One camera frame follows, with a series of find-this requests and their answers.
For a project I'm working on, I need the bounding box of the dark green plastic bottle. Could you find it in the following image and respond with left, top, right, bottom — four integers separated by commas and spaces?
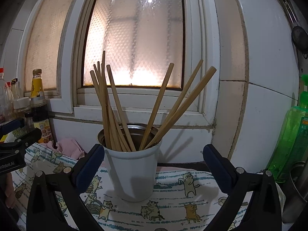
285, 115, 308, 184

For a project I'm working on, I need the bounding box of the dark sauce bottle yellow label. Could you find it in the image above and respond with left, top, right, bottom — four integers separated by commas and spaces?
30, 69, 54, 143

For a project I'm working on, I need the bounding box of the frosted glass window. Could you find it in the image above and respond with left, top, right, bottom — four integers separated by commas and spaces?
23, 0, 220, 128

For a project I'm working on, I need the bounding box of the person's left hand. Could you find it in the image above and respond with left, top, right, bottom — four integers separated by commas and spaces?
4, 173, 17, 208

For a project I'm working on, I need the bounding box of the glass jar with black lid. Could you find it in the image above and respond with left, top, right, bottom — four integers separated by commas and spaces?
24, 113, 35, 132

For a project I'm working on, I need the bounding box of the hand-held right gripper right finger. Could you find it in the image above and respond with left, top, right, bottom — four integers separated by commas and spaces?
203, 144, 282, 231

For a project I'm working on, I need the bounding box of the oil bottle with red cap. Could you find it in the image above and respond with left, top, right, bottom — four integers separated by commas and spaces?
0, 68, 12, 123

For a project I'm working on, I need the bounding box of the cat printed cloth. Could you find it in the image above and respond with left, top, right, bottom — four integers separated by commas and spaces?
10, 142, 287, 231

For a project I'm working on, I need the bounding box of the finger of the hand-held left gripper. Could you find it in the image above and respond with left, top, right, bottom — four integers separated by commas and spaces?
2, 127, 42, 151
0, 118, 26, 136

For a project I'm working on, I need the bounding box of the bunch of wooden chopsticks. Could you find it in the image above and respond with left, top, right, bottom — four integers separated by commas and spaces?
90, 50, 217, 152

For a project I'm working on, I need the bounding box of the steel pot with dark rim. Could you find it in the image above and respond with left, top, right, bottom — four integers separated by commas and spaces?
281, 161, 308, 224

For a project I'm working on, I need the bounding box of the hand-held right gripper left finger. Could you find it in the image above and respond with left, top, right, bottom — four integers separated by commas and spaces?
26, 144, 105, 231

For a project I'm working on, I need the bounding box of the white metal cup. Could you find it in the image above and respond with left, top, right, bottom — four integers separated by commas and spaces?
97, 123, 162, 202

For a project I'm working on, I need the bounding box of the pink cloth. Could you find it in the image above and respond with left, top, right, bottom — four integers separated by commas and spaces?
47, 138, 86, 160

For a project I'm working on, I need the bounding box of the light green plastic bottle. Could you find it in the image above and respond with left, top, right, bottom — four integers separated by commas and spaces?
267, 74, 308, 181

